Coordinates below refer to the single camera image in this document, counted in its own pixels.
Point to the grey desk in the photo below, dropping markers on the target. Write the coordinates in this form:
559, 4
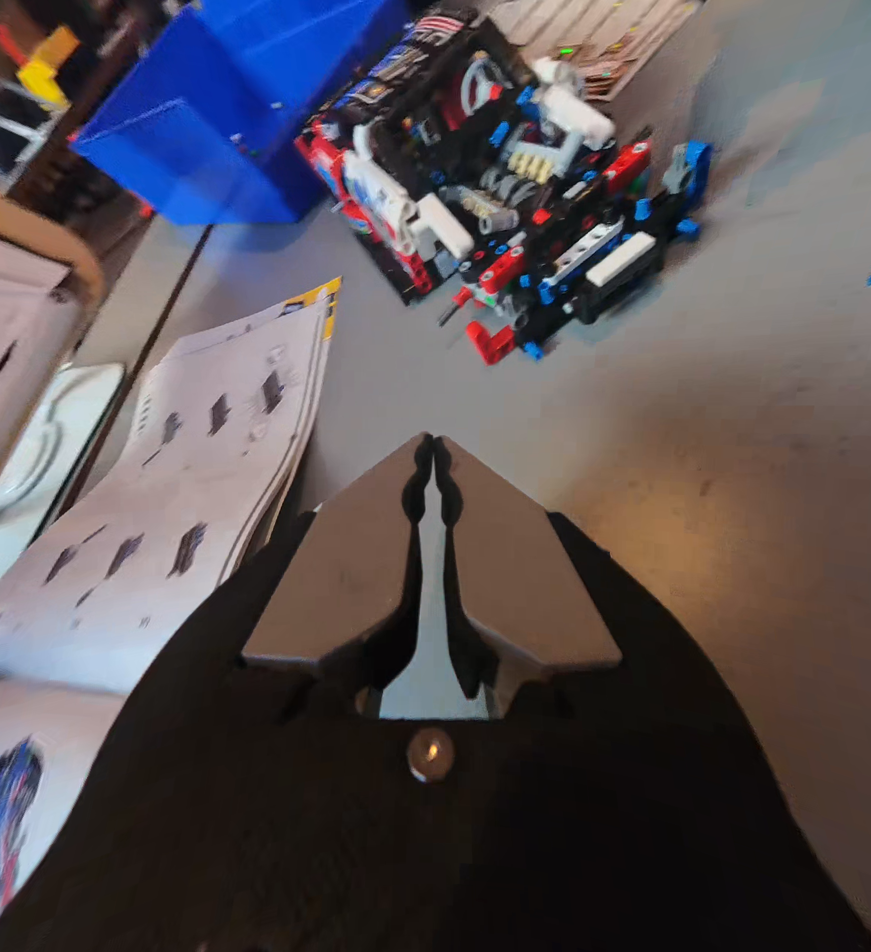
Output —
703, 387

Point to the toy brick race car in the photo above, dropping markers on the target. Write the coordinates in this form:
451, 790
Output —
480, 186

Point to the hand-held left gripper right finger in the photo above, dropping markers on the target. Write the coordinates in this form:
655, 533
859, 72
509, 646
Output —
524, 580

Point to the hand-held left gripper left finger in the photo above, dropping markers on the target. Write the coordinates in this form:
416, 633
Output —
331, 580

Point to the silver stand base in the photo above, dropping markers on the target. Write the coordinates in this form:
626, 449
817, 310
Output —
56, 446

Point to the blue plastic bin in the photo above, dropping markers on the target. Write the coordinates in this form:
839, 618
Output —
219, 111

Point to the open instruction booklet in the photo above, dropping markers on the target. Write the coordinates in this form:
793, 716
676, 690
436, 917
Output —
182, 461

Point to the holographic sticker sheet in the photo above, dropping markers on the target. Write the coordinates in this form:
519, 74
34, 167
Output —
614, 37

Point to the yellow plastic object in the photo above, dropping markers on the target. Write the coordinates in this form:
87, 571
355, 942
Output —
48, 67

